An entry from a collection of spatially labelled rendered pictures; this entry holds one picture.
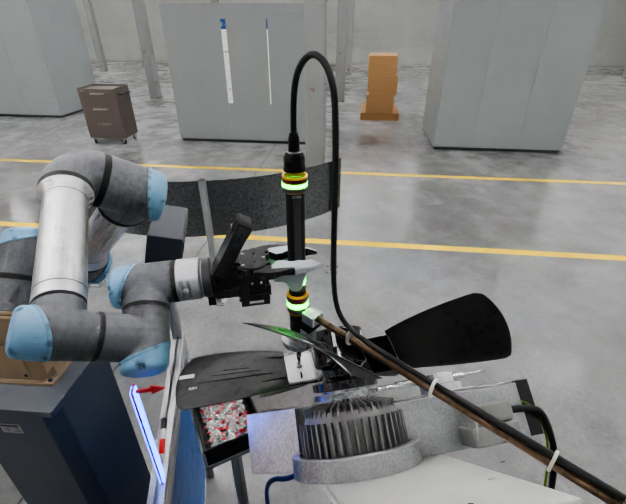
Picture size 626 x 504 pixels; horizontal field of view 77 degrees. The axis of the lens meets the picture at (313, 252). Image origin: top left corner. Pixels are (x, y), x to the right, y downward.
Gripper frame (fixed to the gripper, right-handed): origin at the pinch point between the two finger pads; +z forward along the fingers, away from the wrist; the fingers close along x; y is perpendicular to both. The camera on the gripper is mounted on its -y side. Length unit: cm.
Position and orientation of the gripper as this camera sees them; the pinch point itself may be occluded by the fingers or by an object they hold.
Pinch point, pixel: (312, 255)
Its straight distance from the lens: 73.8
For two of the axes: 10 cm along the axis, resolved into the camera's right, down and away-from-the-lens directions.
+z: 9.8, -1.1, 1.6
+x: 2.0, 4.9, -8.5
